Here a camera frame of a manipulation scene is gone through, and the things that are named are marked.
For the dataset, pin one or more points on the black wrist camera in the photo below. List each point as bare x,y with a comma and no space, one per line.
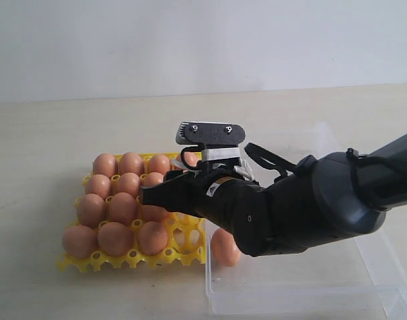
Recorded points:
215,141

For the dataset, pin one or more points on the brown egg twelve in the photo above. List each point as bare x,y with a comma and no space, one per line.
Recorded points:
152,238

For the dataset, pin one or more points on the brown egg fourteen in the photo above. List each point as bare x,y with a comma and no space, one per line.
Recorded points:
128,183

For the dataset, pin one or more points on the brown egg five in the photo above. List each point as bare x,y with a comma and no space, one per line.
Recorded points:
79,241

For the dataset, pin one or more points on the yellow plastic egg tray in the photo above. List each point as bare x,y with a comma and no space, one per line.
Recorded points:
186,236

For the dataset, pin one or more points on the brown egg seven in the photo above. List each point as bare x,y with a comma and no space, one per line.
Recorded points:
91,210

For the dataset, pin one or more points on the brown egg ten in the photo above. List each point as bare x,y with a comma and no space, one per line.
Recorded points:
154,213

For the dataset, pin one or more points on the brown egg six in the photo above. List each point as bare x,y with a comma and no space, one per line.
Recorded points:
115,239

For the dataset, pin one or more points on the brown egg eleven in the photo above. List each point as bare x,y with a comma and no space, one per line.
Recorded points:
152,179

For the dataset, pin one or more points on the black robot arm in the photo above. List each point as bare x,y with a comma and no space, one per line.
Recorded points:
313,202

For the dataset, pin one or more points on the brown egg fifteen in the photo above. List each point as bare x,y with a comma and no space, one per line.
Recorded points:
224,248

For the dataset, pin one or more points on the brown egg eight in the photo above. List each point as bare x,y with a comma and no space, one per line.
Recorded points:
98,184

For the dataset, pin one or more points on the brown egg nine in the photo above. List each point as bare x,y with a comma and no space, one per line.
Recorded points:
123,208

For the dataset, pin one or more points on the clear plastic container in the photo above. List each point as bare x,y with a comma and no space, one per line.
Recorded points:
361,277

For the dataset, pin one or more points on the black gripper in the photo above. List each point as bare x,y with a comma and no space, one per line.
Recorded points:
221,195

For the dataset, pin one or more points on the brown egg four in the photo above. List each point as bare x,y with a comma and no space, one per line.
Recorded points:
190,158

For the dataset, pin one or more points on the brown egg one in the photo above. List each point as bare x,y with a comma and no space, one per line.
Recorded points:
105,164

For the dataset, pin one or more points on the brown egg three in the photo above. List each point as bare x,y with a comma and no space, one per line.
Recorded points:
159,163

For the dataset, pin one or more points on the brown egg two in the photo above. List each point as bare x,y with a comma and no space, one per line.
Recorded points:
131,162

